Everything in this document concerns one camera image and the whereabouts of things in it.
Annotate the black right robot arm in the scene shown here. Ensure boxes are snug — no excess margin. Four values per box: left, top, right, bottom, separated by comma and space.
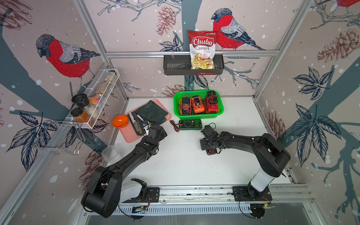
200, 125, 291, 199

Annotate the red multimeter with leads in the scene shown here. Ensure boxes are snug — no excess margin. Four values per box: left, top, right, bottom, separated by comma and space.
205, 97, 219, 114

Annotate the pink cutting board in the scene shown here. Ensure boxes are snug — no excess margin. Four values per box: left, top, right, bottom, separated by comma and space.
119, 99, 172, 143

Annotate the black-lid spice jar rear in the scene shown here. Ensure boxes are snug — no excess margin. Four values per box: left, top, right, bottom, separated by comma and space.
71, 93, 90, 109

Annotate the black-lid spice jar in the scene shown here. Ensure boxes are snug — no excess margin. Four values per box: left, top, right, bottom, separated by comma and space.
70, 107, 91, 123
71, 93, 90, 109

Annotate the Chuba cassava chips bag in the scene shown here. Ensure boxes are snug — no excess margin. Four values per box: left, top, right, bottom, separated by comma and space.
188, 31, 217, 69

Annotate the small black multimeter with leads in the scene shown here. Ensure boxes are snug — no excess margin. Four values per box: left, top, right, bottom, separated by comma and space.
206, 91, 218, 103

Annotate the dark green multimeter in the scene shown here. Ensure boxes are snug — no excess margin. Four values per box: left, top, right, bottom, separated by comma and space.
170, 120, 203, 132

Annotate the small orange-black multimeter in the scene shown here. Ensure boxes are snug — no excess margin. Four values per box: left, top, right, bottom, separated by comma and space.
179, 97, 192, 116

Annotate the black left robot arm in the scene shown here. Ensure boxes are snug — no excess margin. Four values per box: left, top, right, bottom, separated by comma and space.
81, 125, 167, 218

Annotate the black rectangular case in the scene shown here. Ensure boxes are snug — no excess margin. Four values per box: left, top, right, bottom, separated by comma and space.
200, 138, 218, 156

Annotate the knife on cutting board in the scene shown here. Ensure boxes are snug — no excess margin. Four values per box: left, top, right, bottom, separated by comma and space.
128, 112, 143, 136

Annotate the orange plastic bowl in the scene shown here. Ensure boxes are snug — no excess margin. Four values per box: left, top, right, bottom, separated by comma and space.
112, 115, 129, 129

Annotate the large orange multimeter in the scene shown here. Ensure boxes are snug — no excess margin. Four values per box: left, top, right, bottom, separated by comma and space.
191, 96, 205, 114

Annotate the clear plastic cup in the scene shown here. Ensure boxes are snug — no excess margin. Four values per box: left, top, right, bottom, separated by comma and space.
101, 145, 123, 165

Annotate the black wall-mounted basket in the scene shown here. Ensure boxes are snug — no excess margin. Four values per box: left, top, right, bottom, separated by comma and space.
163, 55, 225, 76

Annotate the white wire spice rack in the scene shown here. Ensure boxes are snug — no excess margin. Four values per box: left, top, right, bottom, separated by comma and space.
55, 68, 120, 129

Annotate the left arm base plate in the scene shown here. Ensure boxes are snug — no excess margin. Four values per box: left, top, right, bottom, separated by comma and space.
124, 187, 160, 203

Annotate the dark green cloth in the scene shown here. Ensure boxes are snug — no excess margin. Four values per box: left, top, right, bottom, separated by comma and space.
133, 100, 168, 125

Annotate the black-lid spice jar front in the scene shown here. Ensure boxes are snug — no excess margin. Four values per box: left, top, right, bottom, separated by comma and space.
70, 107, 91, 123

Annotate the green plastic basket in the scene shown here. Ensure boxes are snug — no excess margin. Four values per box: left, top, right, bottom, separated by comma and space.
173, 90, 224, 120

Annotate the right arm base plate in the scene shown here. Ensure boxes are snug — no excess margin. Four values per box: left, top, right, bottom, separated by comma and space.
232, 185, 272, 202

